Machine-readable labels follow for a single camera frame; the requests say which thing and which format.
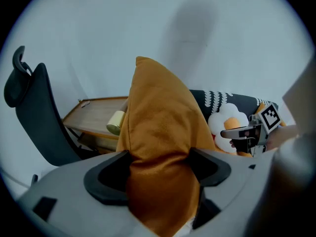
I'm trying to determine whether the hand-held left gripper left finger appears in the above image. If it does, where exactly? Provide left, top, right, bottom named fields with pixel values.
left=17, top=150, right=154, bottom=237

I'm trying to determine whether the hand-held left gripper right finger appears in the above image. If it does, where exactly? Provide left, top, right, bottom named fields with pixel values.
left=189, top=147, right=275, bottom=234

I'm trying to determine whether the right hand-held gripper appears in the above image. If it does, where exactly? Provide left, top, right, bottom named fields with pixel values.
left=220, top=102, right=282, bottom=157

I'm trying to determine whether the orange square pillow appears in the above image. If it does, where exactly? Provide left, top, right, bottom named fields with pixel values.
left=115, top=55, right=218, bottom=237

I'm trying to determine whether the person's right forearm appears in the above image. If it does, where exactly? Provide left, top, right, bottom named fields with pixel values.
left=266, top=124, right=300, bottom=152

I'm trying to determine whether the wooden side table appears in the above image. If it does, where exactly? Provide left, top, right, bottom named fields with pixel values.
left=61, top=96, right=129, bottom=156

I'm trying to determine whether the black office chair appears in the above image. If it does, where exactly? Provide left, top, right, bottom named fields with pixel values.
left=3, top=45, right=101, bottom=187

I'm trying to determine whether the pale gold cylinder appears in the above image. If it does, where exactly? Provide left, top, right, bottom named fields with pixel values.
left=106, top=110, right=127, bottom=136

